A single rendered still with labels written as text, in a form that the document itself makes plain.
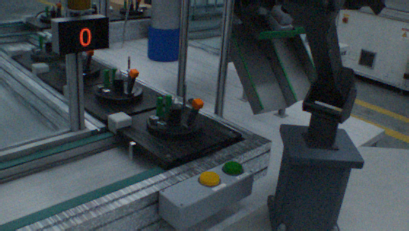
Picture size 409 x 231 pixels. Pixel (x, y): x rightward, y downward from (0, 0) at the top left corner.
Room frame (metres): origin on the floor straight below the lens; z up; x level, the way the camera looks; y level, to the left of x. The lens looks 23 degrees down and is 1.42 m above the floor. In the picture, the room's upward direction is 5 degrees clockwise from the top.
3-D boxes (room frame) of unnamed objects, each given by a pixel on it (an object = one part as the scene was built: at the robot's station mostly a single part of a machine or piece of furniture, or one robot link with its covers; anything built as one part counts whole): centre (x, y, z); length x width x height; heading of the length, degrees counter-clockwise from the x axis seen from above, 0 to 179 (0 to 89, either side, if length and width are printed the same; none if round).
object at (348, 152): (0.74, -0.23, 0.96); 0.15 x 0.15 x 0.20; 1
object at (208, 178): (0.71, -0.01, 0.96); 0.04 x 0.04 x 0.02
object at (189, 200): (0.71, -0.01, 0.93); 0.21 x 0.07 x 0.06; 136
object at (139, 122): (0.93, 0.08, 0.96); 0.24 x 0.24 x 0.02; 46
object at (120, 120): (0.92, 0.22, 0.97); 0.05 x 0.05 x 0.04; 46
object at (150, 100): (1.10, 0.27, 1.01); 0.24 x 0.24 x 0.13; 46
